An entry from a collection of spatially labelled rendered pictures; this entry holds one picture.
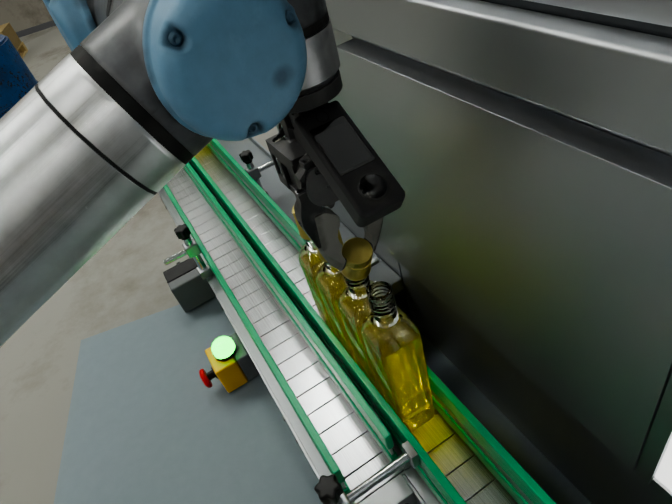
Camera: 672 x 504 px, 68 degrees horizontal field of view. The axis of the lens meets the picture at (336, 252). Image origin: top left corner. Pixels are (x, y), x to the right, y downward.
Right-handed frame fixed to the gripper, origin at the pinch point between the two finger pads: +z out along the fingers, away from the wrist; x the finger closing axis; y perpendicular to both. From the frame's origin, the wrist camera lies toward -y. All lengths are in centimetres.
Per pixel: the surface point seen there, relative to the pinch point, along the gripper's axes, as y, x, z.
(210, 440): 21, 29, 42
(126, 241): 226, 41, 117
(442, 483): -17.1, 4.6, 20.5
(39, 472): 108, 100, 117
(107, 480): 26, 48, 42
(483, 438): -15.8, -2.7, 21.0
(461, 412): -11.9, -2.8, 20.6
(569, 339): -19.0, -11.4, 6.3
